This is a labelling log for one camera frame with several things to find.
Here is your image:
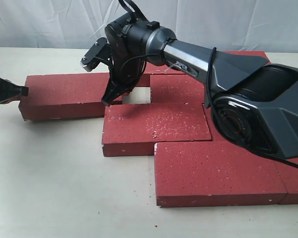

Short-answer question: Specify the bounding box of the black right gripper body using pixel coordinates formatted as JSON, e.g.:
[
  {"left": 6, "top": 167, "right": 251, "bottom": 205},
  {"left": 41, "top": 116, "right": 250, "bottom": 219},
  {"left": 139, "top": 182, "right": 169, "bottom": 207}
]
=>
[{"left": 106, "top": 37, "right": 149, "bottom": 94}]

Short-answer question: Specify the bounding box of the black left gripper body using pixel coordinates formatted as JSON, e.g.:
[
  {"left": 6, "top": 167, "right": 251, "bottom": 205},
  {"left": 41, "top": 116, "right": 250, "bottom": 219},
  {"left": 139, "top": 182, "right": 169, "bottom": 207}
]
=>
[{"left": 0, "top": 78, "right": 17, "bottom": 104}]

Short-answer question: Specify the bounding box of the red brick moved into row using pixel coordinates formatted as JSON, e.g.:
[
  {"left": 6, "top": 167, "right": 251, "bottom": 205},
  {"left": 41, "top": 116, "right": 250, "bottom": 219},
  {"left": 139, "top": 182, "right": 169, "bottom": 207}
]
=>
[{"left": 150, "top": 74, "right": 205, "bottom": 103}]

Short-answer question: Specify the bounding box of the red brick with white chips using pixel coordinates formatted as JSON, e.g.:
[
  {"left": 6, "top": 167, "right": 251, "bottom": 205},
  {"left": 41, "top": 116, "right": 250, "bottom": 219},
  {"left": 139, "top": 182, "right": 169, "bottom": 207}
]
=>
[{"left": 102, "top": 102, "right": 212, "bottom": 157}]

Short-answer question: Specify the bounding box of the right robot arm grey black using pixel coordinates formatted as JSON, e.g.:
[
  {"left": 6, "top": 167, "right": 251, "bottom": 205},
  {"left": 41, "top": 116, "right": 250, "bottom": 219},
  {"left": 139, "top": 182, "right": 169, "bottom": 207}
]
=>
[{"left": 102, "top": 14, "right": 298, "bottom": 160}]

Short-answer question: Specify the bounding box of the red brick centre right row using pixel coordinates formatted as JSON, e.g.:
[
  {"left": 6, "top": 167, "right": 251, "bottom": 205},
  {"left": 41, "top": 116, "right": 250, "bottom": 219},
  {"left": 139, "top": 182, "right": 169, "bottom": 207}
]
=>
[{"left": 202, "top": 104, "right": 227, "bottom": 142}]

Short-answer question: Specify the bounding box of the white backdrop curtain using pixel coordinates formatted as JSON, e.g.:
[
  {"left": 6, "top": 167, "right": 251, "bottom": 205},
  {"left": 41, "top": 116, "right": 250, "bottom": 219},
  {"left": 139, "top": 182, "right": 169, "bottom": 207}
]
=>
[{"left": 0, "top": 0, "right": 298, "bottom": 53}]

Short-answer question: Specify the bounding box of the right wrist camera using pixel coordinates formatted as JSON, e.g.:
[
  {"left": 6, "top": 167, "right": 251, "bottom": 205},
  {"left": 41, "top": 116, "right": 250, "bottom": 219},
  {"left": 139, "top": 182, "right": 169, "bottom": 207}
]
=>
[{"left": 80, "top": 37, "right": 109, "bottom": 72}]

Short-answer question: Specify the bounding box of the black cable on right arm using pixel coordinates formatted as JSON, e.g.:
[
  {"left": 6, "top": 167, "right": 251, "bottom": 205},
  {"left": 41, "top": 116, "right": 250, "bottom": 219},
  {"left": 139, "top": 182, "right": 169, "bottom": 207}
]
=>
[{"left": 118, "top": 0, "right": 149, "bottom": 22}]

